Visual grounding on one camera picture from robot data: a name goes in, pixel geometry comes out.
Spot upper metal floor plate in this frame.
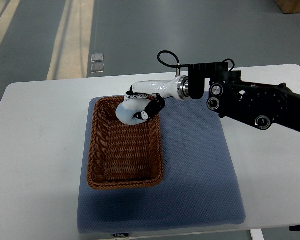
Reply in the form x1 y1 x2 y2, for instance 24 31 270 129
91 53 104 62

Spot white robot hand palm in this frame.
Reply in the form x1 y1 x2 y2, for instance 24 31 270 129
129 75 184 100

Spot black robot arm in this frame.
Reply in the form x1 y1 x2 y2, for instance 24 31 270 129
122 58 300 132

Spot brown wicker basket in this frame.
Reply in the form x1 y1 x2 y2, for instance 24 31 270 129
86 96 165 190

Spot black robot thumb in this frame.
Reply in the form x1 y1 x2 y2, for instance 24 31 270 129
134 96 166 121

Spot lower metal floor plate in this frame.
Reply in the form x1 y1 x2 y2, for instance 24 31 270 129
90 63 105 73

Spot black clip at table edge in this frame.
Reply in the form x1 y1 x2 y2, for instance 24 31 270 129
289 225 300 232

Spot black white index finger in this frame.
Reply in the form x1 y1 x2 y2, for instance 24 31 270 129
125 93 159 100

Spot black table label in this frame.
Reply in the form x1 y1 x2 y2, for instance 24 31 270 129
113 233 129 238

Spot wooden box corner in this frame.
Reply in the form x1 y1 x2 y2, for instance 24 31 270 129
275 0 300 14

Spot blue quilted mat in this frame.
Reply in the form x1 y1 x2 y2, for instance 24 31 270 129
77 98 246 234

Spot metal floor plate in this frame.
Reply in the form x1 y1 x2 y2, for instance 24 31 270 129
91 53 104 62
90 63 105 73

